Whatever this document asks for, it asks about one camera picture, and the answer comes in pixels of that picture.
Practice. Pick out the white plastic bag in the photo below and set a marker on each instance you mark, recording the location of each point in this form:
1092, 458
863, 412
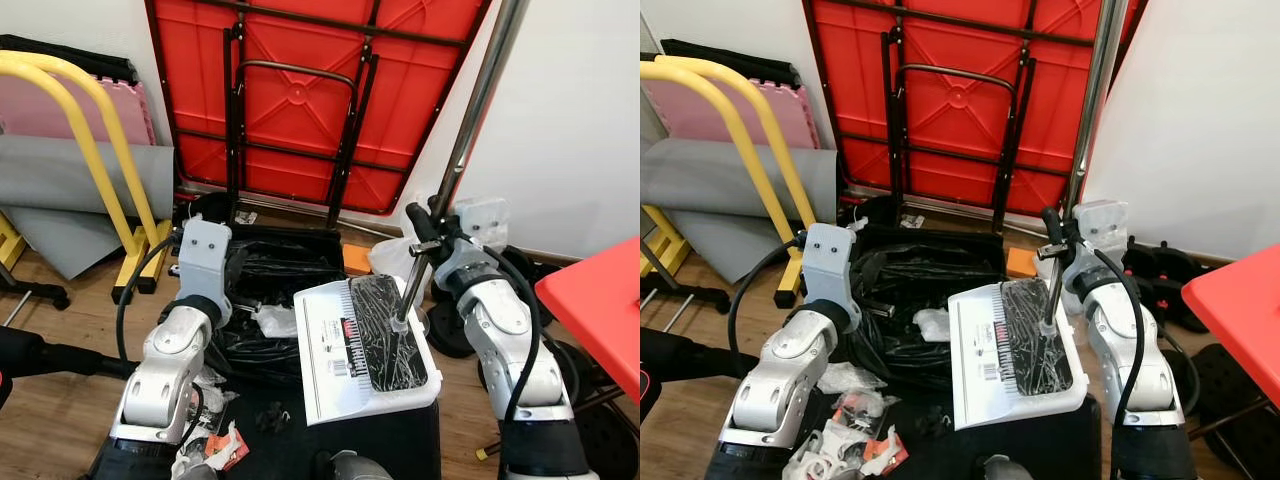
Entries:
385, 262

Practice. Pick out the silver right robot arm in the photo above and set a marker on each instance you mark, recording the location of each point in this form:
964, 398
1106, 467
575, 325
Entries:
510, 360
1130, 370

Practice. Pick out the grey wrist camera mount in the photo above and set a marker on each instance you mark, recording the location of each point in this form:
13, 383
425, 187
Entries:
828, 270
480, 222
203, 265
1100, 225

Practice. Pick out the pink foam mat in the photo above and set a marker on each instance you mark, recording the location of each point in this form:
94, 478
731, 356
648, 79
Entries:
30, 110
680, 115

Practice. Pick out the black foam mat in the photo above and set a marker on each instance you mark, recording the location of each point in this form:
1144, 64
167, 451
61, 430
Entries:
730, 60
70, 55

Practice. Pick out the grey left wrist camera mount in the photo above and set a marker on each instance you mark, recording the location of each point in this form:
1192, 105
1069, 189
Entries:
828, 270
203, 265

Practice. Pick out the red plastic table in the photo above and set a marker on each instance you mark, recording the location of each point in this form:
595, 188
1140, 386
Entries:
1240, 290
600, 310

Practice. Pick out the red folded table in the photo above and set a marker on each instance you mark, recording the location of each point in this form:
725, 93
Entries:
860, 100
200, 100

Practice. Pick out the black rubbish bag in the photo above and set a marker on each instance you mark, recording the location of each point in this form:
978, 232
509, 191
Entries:
930, 265
270, 270

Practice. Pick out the orange red foil packet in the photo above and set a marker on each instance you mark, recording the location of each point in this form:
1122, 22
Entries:
228, 448
885, 452

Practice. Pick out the silver right robot leg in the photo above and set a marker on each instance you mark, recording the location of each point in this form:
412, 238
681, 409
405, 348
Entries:
355, 468
1005, 470

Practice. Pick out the black foam bench roller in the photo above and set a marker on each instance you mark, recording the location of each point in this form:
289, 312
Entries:
680, 365
40, 355

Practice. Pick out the orange foam block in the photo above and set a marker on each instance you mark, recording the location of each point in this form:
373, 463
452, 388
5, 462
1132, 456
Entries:
357, 260
1021, 263

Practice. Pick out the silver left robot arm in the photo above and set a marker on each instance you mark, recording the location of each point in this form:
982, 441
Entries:
790, 380
160, 370

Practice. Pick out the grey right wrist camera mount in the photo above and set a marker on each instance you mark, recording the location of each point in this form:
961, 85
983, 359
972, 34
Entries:
1100, 225
480, 222

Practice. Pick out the clear wrapper with red print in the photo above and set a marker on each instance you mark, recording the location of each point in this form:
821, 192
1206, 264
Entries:
860, 410

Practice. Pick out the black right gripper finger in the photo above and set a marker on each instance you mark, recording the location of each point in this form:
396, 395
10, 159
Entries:
422, 225
1053, 228

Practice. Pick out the black weight plate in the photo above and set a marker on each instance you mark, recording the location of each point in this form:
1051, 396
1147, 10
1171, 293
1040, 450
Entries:
612, 445
1235, 395

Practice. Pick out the grey rolled mat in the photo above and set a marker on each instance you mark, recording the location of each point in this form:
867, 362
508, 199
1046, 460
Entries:
700, 185
60, 180

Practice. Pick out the small black plastic clips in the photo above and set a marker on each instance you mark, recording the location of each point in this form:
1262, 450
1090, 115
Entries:
273, 417
932, 422

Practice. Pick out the yellow steel bench frame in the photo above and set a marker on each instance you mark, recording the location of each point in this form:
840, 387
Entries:
135, 265
790, 270

